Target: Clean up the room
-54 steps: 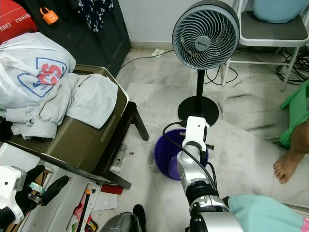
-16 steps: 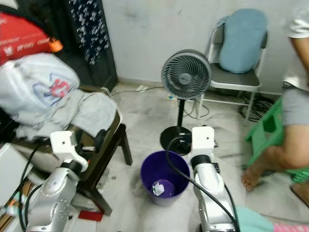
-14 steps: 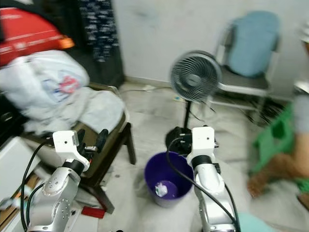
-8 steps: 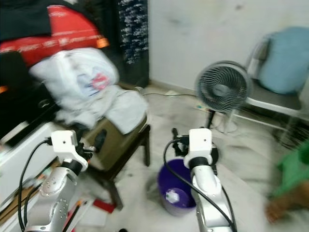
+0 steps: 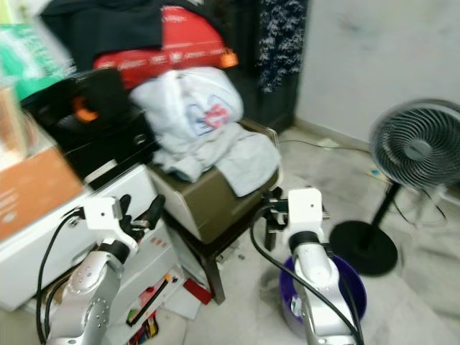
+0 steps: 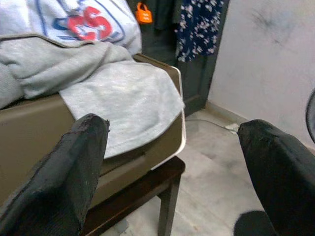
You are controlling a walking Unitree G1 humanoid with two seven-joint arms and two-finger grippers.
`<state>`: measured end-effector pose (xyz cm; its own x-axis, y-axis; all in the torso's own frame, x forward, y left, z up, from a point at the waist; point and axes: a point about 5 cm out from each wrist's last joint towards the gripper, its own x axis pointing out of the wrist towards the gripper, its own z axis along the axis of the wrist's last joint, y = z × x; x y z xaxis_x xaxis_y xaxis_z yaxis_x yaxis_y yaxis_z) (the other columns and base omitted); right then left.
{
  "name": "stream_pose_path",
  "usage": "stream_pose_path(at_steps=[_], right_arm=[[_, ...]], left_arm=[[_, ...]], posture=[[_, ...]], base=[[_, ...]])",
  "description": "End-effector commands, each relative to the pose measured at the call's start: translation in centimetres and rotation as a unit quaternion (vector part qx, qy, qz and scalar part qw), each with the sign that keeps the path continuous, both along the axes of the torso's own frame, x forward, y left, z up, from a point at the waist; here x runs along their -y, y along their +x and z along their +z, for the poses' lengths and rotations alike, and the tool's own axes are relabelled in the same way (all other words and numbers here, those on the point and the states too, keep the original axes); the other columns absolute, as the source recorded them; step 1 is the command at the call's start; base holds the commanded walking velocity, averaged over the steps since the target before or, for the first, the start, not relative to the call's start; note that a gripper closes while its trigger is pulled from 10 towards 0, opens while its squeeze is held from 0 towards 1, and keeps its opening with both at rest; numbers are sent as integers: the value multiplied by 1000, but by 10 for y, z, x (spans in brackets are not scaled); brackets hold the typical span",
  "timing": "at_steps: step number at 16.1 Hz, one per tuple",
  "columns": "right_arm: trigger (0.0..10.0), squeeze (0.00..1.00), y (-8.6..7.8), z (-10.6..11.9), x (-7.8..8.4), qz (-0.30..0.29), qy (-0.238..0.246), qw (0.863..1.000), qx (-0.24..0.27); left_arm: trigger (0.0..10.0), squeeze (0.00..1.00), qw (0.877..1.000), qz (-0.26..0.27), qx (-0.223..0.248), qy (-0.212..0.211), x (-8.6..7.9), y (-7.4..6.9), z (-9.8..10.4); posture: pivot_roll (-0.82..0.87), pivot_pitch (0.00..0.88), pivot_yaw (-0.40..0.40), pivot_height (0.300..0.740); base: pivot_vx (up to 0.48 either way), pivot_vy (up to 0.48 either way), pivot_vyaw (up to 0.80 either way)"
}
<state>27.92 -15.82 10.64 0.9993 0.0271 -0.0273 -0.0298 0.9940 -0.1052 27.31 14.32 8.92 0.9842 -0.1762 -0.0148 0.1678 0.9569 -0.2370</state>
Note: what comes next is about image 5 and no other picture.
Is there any black bag with orange ring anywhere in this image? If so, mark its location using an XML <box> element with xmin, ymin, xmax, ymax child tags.
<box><xmin>20</xmin><ymin>68</ymin><xmax>159</xmax><ymax>184</ymax></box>

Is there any brown paper bag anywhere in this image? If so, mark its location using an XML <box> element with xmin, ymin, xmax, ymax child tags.
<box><xmin>0</xmin><ymin>86</ymin><xmax>37</xmax><ymax>155</ymax></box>

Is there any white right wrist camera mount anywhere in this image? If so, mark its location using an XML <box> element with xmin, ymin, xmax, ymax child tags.
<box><xmin>286</xmin><ymin>188</ymin><xmax>326</xmax><ymax>242</ymax></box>

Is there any purple plastic bucket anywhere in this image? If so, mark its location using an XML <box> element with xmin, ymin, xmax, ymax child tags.
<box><xmin>280</xmin><ymin>253</ymin><xmax>367</xmax><ymax>339</ymax></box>

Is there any black garment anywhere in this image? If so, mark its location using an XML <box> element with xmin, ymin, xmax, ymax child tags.
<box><xmin>41</xmin><ymin>0</ymin><xmax>231</xmax><ymax>69</ymax></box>

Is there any dark wooden stool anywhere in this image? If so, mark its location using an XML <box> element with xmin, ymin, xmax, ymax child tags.
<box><xmin>172</xmin><ymin>216</ymin><xmax>281</xmax><ymax>306</ymax></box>

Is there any white printed plastic bag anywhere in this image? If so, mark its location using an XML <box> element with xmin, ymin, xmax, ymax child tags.
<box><xmin>133</xmin><ymin>67</ymin><xmax>244</xmax><ymax>155</ymax></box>

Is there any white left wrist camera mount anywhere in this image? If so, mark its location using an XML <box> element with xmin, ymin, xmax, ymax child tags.
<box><xmin>83</xmin><ymin>198</ymin><xmax>137</xmax><ymax>249</ymax></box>

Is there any green and white carton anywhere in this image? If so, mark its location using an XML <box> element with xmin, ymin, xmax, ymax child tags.
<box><xmin>0</xmin><ymin>24</ymin><xmax>76</xmax><ymax>98</ymax></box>

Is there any red flat box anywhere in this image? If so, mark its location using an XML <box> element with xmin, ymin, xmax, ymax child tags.
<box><xmin>182</xmin><ymin>279</ymin><xmax>213</xmax><ymax>304</ymax></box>

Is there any red bag with white print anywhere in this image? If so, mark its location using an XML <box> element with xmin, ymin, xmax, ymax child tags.
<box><xmin>93</xmin><ymin>6</ymin><xmax>238</xmax><ymax>71</ymax></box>

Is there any orange cardboard box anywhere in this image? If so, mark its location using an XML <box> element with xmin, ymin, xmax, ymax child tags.
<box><xmin>0</xmin><ymin>147</ymin><xmax>83</xmax><ymax>242</ymax></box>

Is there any navy white patterned hanging cloth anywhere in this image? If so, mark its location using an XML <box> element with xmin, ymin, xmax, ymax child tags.
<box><xmin>255</xmin><ymin>0</ymin><xmax>308</xmax><ymax>94</ymax></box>

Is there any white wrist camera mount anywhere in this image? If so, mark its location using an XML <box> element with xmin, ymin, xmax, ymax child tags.
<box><xmin>83</xmin><ymin>198</ymin><xmax>137</xmax><ymax>249</ymax></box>
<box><xmin>286</xmin><ymin>188</ymin><xmax>326</xmax><ymax>242</ymax></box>

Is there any grey garment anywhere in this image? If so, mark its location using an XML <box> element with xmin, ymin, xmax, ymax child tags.
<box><xmin>155</xmin><ymin>129</ymin><xmax>281</xmax><ymax>196</ymax></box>

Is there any olive brown storage box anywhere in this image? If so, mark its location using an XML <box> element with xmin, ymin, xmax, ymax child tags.
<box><xmin>151</xmin><ymin>119</ymin><xmax>282</xmax><ymax>245</ymax></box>

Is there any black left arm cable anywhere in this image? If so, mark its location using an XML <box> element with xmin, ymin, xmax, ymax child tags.
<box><xmin>34</xmin><ymin>207</ymin><xmax>83</xmax><ymax>345</ymax></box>

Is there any black pedestal fan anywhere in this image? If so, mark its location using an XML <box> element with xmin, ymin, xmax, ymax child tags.
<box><xmin>329</xmin><ymin>98</ymin><xmax>460</xmax><ymax>277</ymax></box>

